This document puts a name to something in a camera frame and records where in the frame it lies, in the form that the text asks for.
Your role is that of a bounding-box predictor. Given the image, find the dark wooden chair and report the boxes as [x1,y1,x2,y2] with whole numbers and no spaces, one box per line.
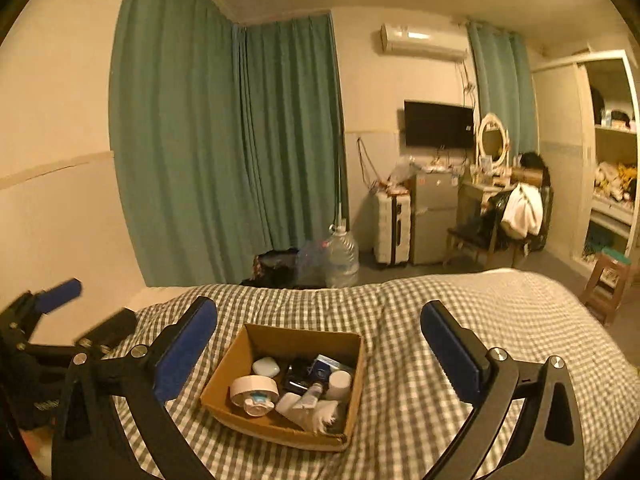
[444,185,553,268]

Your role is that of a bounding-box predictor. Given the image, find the white rounded case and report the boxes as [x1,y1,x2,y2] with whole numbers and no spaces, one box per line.
[251,356,281,377]

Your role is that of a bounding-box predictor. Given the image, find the white dressing table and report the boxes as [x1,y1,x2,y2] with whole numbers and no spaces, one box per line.
[457,180,516,226]

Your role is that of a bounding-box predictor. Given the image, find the yellow clothes pile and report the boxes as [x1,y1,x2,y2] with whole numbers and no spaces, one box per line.
[595,160,640,201]

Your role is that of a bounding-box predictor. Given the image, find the narrow green curtain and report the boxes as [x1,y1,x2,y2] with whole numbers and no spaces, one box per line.
[467,20,538,161]

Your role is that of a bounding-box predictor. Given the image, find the large clear water bottle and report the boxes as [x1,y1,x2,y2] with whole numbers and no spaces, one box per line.
[326,225,361,288]

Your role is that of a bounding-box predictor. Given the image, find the small blue box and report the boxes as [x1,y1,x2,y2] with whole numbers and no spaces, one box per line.
[312,355,343,378]

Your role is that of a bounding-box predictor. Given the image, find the white oval mirror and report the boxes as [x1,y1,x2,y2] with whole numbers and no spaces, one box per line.
[477,114,511,168]

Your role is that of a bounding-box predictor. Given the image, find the white tape roll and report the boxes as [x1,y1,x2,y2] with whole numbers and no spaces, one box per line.
[230,375,279,408]

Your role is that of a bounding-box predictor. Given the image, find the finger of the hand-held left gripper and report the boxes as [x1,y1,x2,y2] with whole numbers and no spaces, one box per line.
[20,278,83,316]
[75,308,137,357]

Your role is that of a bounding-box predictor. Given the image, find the brown cardboard box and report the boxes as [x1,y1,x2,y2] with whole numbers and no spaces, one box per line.
[200,323,364,453]

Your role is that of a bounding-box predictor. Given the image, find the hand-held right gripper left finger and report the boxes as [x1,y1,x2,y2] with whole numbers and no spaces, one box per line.
[50,296,218,480]

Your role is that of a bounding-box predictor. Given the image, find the black glossy pouch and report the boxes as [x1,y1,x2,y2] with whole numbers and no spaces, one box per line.
[282,357,321,393]

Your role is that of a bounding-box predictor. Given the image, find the white suitcase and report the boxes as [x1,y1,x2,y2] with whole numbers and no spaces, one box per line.
[374,192,413,267]

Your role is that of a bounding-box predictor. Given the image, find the blue and white packet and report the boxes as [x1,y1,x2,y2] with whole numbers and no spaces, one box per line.
[240,394,276,417]

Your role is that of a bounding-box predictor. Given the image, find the hanging wall cables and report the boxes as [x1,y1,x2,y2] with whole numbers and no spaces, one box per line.
[356,137,382,196]

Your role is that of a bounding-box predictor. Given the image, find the dark floor bag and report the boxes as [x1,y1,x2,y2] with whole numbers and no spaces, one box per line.
[242,249,306,288]

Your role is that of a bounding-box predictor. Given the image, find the white air conditioner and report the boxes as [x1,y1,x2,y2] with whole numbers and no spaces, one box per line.
[380,22,470,63]

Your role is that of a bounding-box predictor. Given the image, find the white round jar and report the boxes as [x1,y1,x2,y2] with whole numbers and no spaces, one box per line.
[327,370,353,402]

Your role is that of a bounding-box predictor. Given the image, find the small wooden stool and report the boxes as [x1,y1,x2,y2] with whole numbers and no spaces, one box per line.
[580,247,633,326]

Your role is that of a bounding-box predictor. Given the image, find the black garment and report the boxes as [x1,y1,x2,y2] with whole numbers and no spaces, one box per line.
[517,151,548,186]

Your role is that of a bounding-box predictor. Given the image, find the white wardrobe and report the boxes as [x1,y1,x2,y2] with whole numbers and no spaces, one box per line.
[530,50,640,281]

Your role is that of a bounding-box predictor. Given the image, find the clear plastic bag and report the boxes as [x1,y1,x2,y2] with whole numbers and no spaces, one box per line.
[392,157,418,183]

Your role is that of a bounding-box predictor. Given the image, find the grey mini fridge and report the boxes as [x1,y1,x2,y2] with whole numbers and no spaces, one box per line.
[412,170,461,266]

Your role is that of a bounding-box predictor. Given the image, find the wide green curtain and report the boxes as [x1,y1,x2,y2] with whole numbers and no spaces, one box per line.
[109,0,251,286]

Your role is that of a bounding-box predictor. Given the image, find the black wall television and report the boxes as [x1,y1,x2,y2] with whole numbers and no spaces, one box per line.
[404,101,475,150]

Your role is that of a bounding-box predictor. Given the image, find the grey checked blanket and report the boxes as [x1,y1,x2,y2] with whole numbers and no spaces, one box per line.
[100,269,640,480]

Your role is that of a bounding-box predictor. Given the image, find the white cloth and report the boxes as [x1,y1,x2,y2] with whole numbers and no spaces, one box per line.
[501,182,544,238]

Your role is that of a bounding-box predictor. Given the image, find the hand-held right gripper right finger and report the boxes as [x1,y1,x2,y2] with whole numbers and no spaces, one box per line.
[420,301,586,480]

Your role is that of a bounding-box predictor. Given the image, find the green corner curtain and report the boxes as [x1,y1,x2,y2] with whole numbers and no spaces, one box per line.
[232,12,348,286]

